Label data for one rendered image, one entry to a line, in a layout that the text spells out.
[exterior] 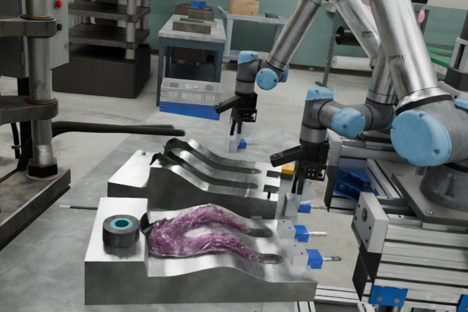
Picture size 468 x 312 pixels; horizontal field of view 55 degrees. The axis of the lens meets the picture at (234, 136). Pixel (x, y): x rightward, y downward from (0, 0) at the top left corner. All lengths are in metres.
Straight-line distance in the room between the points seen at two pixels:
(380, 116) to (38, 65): 0.99
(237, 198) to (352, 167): 0.46
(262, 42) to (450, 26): 3.20
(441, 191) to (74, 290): 0.84
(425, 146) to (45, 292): 0.84
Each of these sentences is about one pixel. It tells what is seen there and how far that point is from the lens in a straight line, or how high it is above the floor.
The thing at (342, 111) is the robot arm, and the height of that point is 1.17.
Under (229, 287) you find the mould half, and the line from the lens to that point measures 1.02.
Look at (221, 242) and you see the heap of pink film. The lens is 1.02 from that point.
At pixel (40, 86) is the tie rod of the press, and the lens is 1.47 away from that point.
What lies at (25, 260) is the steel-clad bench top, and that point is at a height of 0.80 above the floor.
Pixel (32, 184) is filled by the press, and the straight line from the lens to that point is 1.54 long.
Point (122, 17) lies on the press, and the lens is 5.04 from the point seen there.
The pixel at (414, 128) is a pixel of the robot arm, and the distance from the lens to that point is 0.97.
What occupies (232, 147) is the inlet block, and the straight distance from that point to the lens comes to 1.78.
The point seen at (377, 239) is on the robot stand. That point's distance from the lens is 1.11.
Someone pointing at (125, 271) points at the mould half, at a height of 0.89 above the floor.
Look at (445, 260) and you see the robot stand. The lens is 1.19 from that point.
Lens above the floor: 1.48
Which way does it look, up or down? 20 degrees down
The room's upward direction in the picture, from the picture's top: 7 degrees clockwise
